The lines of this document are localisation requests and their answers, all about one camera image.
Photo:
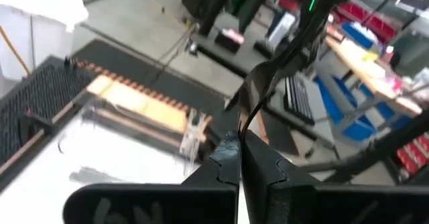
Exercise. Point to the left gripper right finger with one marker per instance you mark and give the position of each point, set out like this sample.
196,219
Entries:
264,183

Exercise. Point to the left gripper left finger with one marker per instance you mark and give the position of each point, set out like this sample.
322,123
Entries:
224,167

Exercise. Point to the black metal fork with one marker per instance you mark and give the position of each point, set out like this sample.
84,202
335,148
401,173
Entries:
259,83

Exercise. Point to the black keyboard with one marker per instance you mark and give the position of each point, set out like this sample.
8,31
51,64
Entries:
298,100

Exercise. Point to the clear plastic bin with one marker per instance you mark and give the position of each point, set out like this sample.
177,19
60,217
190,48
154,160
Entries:
134,140

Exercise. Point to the black hazard striped mat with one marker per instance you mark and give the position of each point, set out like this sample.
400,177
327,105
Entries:
167,80

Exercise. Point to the wooden table board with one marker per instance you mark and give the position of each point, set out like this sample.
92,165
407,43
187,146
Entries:
140,103

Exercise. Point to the blue storage bins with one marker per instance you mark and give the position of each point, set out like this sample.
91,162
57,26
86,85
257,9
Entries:
358,130

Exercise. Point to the wooden workbench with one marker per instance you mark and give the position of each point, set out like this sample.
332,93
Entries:
368,73

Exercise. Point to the red shelf bins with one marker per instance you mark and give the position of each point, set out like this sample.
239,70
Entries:
414,152
368,19

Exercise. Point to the black perforated case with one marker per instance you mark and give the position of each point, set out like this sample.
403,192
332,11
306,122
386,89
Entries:
33,103

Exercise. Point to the grey metal bracket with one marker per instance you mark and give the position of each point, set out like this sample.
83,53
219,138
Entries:
192,133

